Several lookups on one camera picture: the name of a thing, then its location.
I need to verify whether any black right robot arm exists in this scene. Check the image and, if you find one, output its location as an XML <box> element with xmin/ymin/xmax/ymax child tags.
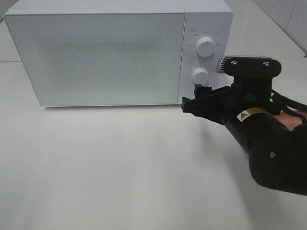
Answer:
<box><xmin>181</xmin><ymin>77</ymin><xmax>307</xmax><ymax>195</ymax></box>

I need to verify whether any white microwave oven body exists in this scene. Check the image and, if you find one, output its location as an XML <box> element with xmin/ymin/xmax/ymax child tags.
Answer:
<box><xmin>4</xmin><ymin>0</ymin><xmax>233</xmax><ymax>105</ymax></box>

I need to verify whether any round white door button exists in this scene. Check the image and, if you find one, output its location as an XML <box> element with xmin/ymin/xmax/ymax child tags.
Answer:
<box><xmin>189</xmin><ymin>91</ymin><xmax>195</xmax><ymax>99</ymax></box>

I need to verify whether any upper white microwave knob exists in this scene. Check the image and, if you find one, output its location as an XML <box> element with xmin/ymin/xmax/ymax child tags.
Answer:
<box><xmin>195</xmin><ymin>35</ymin><xmax>215</xmax><ymax>58</ymax></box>

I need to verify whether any lower white microwave knob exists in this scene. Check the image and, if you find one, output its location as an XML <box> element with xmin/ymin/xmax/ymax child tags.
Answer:
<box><xmin>192</xmin><ymin>68</ymin><xmax>209</xmax><ymax>85</ymax></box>

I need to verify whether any white microwave door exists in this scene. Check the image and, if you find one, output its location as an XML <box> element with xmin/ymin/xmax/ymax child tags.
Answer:
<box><xmin>5</xmin><ymin>13</ymin><xmax>185</xmax><ymax>107</ymax></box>

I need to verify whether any black camera cable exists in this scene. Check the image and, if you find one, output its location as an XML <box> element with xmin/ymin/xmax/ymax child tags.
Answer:
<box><xmin>270</xmin><ymin>88</ymin><xmax>307</xmax><ymax>125</ymax></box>

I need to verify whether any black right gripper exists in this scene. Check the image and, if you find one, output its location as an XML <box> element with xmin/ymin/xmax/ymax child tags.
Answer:
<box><xmin>181</xmin><ymin>77</ymin><xmax>281</xmax><ymax>125</ymax></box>

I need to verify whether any pink round plate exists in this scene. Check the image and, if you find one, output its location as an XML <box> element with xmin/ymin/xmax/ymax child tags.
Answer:
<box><xmin>274</xmin><ymin>112</ymin><xmax>302</xmax><ymax>131</ymax></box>

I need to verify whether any white microwave knob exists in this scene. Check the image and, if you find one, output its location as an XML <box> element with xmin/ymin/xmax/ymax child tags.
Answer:
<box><xmin>192</xmin><ymin>68</ymin><xmax>209</xmax><ymax>85</ymax></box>
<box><xmin>195</xmin><ymin>35</ymin><xmax>215</xmax><ymax>58</ymax></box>

